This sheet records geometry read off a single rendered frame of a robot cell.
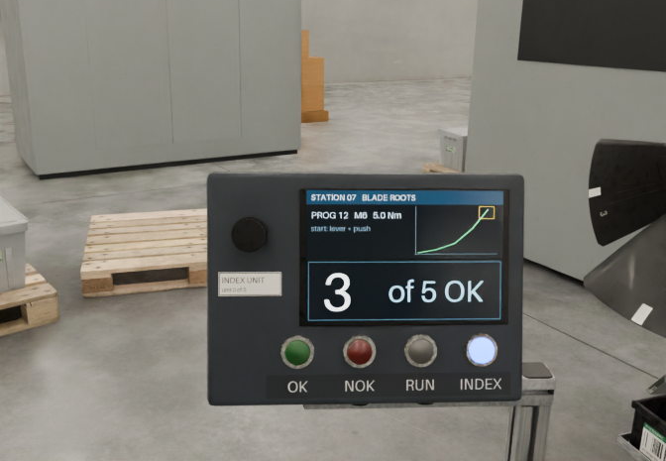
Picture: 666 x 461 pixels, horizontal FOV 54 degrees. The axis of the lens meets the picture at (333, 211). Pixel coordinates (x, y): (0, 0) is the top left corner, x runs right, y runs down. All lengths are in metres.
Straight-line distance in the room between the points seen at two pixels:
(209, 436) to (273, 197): 1.92
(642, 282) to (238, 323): 0.77
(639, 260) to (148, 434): 1.77
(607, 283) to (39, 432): 1.97
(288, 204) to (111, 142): 5.70
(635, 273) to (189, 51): 5.51
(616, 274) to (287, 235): 0.74
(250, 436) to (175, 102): 4.38
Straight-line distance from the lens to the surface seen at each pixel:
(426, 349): 0.54
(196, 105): 6.39
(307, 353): 0.53
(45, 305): 3.30
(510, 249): 0.56
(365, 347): 0.53
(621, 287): 1.16
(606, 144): 1.47
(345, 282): 0.53
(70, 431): 2.53
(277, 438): 2.37
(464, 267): 0.55
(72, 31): 6.06
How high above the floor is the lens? 1.37
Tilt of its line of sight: 16 degrees down
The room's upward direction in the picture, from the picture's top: 1 degrees clockwise
